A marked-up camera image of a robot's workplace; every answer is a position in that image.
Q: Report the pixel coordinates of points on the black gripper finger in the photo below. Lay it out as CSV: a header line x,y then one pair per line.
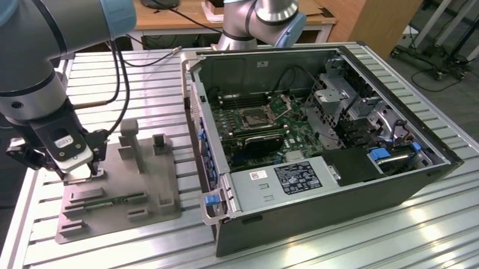
x,y
97,145
21,152

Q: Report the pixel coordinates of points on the CPU with silver top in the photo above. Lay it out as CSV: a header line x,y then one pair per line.
x,y
77,177

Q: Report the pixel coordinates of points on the black RAM slot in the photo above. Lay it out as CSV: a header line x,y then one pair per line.
x,y
257,129
257,135
244,105

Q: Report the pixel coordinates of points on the CPU socket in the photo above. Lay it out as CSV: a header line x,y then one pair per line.
x,y
257,117

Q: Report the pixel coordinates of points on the grey plastic parts rack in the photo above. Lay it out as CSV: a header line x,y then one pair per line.
x,y
123,179

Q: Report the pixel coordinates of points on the green RAM stick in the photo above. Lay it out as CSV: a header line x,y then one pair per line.
x,y
112,201

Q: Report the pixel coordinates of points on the blue case latch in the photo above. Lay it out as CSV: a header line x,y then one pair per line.
x,y
211,200

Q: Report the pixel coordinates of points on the metal locking lever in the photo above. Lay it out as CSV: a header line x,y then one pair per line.
x,y
235,102

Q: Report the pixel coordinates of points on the black graphics card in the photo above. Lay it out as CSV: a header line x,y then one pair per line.
x,y
261,145

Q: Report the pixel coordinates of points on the silver power supply unit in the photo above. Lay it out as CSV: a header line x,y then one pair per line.
x,y
253,193

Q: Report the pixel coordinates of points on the wooden desk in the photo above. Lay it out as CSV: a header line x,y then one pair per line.
x,y
179,19

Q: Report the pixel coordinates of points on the green motherboard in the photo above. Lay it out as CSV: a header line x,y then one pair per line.
x,y
295,134

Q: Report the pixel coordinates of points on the black monitor base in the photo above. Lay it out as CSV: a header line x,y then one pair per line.
x,y
160,3

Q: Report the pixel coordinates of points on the silver chipset heatsink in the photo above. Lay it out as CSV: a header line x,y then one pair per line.
x,y
297,155

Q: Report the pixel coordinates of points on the brown cardboard box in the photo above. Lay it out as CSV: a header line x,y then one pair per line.
x,y
212,12

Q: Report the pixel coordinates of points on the black open PC case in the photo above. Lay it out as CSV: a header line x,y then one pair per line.
x,y
299,224

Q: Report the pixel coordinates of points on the silver disk bay cage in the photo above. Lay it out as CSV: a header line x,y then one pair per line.
x,y
328,95

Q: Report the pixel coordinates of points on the black plastic shroud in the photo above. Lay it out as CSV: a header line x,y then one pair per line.
x,y
351,165

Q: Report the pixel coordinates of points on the blue disk carrier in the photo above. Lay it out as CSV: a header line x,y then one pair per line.
x,y
379,156

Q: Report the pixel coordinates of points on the wooden cabinet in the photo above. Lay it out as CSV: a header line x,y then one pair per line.
x,y
373,22

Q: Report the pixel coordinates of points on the black wheeled stand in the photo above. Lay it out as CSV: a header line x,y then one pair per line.
x,y
454,54

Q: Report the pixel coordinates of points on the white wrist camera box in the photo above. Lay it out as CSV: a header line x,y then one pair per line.
x,y
68,162

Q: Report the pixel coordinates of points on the white metal frame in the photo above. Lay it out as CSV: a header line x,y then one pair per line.
x,y
423,28

